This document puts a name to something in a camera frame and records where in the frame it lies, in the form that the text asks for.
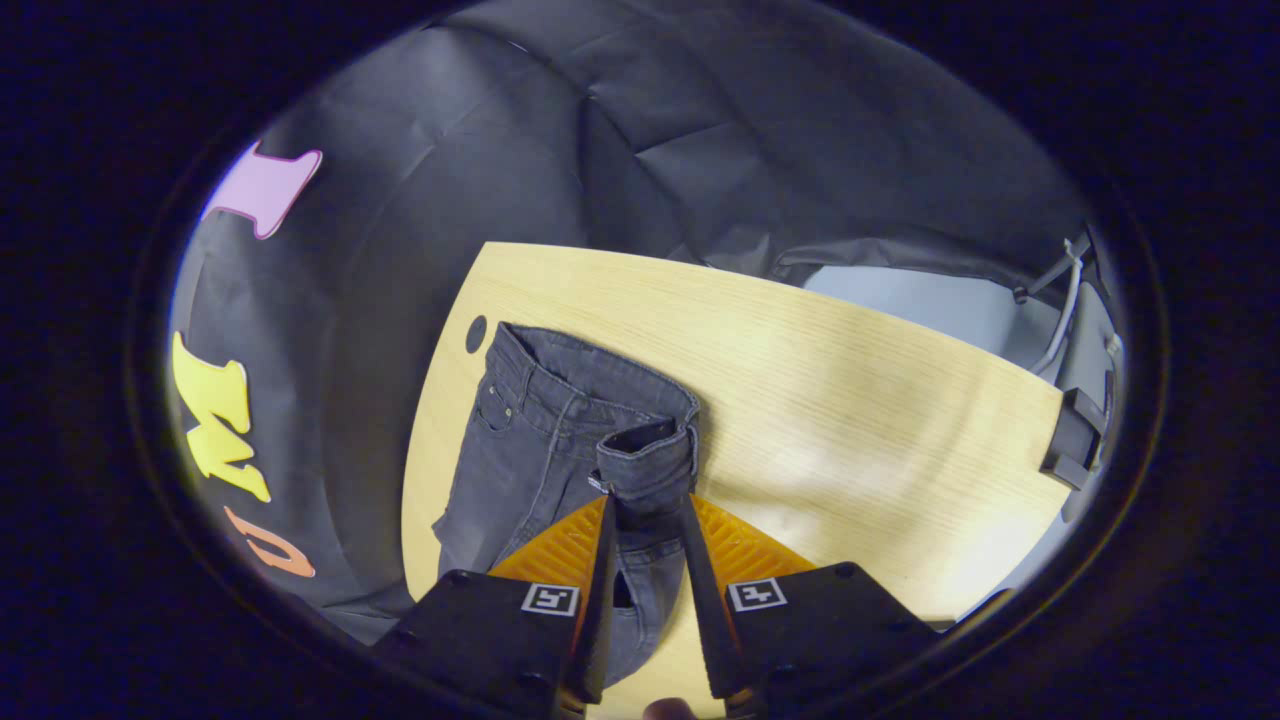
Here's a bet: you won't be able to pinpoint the black table clamp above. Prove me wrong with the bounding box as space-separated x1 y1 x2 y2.
1040 388 1109 491

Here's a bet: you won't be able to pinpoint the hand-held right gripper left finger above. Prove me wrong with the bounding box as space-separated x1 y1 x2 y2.
372 493 621 720

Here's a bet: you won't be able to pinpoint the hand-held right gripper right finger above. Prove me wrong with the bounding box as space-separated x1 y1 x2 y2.
680 492 943 720

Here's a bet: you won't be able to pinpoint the dark grey jeans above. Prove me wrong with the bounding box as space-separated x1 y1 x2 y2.
432 322 701 689

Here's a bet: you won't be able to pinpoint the white cable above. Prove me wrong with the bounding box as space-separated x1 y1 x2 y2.
1030 235 1091 376

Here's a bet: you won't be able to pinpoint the black backdrop cloth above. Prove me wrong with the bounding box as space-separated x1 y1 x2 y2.
165 0 1091 641

